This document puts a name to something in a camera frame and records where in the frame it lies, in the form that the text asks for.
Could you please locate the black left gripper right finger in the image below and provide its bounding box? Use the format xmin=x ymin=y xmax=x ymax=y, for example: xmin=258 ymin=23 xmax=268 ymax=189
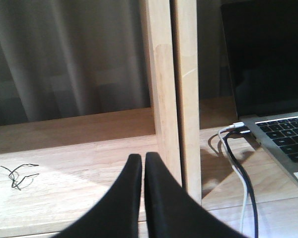
xmin=145 ymin=152 xmax=243 ymax=238

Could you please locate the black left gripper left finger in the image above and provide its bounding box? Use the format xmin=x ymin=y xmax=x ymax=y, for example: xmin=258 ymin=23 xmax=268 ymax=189
xmin=54 ymin=154 xmax=142 ymax=238

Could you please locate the light wooden shelf unit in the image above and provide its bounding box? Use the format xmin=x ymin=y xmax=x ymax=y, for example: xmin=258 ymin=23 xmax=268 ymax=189
xmin=0 ymin=0 xmax=298 ymax=238

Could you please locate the grey curtain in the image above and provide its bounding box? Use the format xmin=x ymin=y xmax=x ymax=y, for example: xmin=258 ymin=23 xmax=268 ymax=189
xmin=0 ymin=0 xmax=234 ymax=128

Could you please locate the grey laptop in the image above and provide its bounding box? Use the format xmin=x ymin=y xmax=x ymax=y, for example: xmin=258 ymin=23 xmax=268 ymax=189
xmin=221 ymin=0 xmax=298 ymax=186

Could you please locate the black laptop cable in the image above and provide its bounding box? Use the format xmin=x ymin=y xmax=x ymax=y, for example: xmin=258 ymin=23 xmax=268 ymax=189
xmin=223 ymin=129 xmax=259 ymax=238

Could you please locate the black twist wire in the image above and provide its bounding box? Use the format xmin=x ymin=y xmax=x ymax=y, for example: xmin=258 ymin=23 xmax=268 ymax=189
xmin=0 ymin=163 xmax=40 ymax=191

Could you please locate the white laptop cable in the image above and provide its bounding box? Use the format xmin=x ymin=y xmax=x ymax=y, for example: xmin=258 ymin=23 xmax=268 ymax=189
xmin=217 ymin=121 xmax=249 ymax=234

